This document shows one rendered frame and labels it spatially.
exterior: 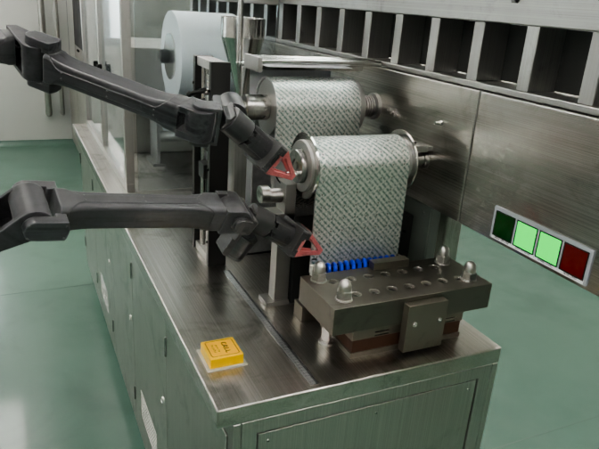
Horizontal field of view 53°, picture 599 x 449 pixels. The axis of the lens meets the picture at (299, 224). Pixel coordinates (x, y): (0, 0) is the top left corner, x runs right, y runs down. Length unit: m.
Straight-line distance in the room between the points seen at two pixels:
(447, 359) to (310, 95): 0.70
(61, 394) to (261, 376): 1.65
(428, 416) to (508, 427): 1.37
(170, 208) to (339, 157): 0.40
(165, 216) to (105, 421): 1.57
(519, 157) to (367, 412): 0.60
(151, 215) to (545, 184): 0.74
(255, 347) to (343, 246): 0.31
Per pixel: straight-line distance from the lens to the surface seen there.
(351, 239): 1.39
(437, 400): 1.41
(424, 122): 1.51
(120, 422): 2.58
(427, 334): 1.34
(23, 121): 6.80
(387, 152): 1.38
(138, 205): 1.10
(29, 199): 1.05
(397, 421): 1.37
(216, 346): 1.26
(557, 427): 2.86
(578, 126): 1.19
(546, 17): 1.26
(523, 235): 1.27
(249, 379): 1.21
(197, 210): 1.15
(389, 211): 1.42
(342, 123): 1.57
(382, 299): 1.26
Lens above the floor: 1.59
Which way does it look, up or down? 20 degrees down
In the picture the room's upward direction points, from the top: 4 degrees clockwise
